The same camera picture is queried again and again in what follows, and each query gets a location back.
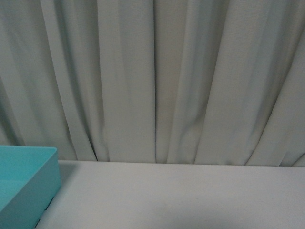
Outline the grey pleated curtain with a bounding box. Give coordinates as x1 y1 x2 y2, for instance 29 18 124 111
0 0 305 167

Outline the turquoise plastic storage box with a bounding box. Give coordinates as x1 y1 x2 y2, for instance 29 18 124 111
0 146 61 229

